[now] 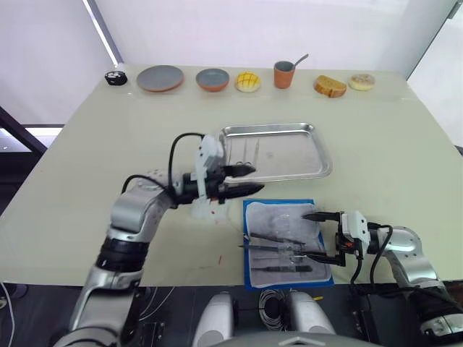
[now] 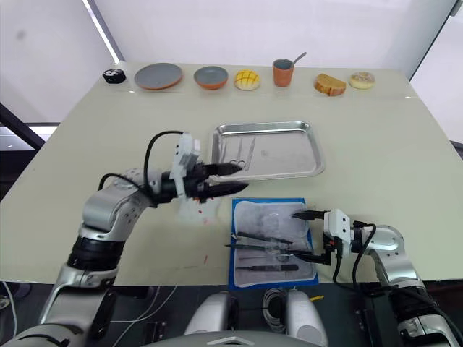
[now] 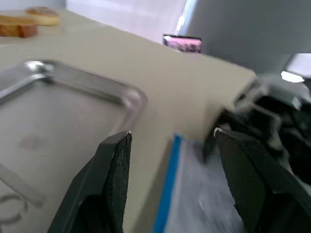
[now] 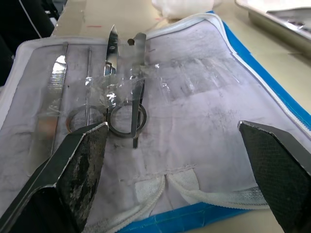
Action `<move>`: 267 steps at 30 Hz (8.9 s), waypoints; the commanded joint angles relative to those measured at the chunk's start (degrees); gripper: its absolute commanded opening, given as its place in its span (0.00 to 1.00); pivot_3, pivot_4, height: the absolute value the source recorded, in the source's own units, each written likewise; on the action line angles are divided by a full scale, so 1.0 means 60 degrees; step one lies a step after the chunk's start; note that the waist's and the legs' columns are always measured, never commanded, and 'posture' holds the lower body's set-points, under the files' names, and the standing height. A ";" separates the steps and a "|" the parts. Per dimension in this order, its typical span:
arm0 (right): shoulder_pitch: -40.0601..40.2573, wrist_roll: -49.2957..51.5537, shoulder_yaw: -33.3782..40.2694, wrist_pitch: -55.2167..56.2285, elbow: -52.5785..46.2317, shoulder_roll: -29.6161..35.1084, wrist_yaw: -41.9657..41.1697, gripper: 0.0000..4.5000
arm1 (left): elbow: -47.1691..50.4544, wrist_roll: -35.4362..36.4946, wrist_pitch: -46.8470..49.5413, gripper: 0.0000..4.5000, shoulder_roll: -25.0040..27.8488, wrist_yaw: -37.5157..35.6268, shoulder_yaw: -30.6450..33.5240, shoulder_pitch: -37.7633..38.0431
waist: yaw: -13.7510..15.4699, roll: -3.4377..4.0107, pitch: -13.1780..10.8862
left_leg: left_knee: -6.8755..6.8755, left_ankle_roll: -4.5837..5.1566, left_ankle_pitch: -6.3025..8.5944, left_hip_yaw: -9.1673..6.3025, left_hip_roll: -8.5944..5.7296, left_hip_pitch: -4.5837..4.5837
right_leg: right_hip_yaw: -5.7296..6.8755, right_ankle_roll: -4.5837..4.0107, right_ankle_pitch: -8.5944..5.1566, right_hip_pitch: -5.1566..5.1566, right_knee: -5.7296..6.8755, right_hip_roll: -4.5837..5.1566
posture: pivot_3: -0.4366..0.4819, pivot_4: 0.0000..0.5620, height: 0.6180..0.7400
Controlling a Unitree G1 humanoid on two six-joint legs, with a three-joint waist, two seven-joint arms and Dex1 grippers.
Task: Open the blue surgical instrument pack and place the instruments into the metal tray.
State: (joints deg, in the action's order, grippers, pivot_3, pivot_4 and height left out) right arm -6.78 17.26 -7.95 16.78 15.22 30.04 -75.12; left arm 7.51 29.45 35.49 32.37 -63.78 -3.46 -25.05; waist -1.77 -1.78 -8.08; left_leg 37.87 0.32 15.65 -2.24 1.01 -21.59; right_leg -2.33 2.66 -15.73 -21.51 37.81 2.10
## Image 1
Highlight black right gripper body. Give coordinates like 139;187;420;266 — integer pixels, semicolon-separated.
334;230;365;259

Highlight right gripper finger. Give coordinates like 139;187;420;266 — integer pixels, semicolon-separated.
302;211;344;235
302;248;347;269

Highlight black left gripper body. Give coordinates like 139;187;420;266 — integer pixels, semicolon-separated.
200;166;227;204

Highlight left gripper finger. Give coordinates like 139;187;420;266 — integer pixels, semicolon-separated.
218;182;266;200
222;164;257;179

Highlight blue zippered instrument pack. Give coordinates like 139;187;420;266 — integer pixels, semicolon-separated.
242;197;334;292

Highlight rectangular metal tray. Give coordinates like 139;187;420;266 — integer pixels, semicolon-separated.
218;122;334;183

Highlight metal surgical scissors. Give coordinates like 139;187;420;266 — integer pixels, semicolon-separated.
237;244;309;254

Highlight ribbed silver tweezers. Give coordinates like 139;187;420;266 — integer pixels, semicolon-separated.
258;265;313;273

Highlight long dark metal forceps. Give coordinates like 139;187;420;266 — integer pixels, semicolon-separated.
249;232;307;246

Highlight light grey rounded shape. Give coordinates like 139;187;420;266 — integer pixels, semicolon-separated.
191;291;238;347
287;291;336;335

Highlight grey robot torso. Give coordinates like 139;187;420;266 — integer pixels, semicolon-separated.
216;333;383;347

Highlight yellow pineapple bun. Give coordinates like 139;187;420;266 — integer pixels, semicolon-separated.
234;71;263;93

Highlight grey terracotta bowl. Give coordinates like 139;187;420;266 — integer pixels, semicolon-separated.
195;68;231;93

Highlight terracotta cup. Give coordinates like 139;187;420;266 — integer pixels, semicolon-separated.
273;60;295;90

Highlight grey plate terracotta rim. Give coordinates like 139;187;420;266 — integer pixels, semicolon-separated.
136;64;185;93

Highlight toast bread slice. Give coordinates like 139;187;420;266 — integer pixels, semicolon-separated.
313;74;348;99

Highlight grey metal spoon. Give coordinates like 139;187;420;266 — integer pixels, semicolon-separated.
291;53;310;70

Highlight round pale bun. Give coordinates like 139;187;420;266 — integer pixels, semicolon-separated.
348;73;375;92

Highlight small black round device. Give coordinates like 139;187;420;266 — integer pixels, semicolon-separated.
104;70;128;87

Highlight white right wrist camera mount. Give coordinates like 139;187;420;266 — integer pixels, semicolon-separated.
341;210;370;254

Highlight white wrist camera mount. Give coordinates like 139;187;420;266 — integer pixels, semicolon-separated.
193;134;226;202
341;210;370;254

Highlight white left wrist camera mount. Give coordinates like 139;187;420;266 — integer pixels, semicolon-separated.
193;134;226;202

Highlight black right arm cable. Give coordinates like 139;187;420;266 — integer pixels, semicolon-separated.
349;223;395;291

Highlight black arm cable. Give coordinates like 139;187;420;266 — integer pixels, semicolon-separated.
121;132;207;209
349;223;395;291

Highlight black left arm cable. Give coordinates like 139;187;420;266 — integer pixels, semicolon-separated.
121;132;207;209

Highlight coiled grey cable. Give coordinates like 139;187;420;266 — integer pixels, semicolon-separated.
258;288;291;332

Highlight white slanted frame bar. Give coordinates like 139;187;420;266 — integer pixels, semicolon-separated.
81;0;126;67

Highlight dark metal frame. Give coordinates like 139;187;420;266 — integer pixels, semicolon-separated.
0;105;64;155

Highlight grey slanted frame bar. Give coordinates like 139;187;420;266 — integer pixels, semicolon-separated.
404;0;461;81

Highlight thin white cable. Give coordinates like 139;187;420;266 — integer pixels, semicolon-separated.
0;281;17;347

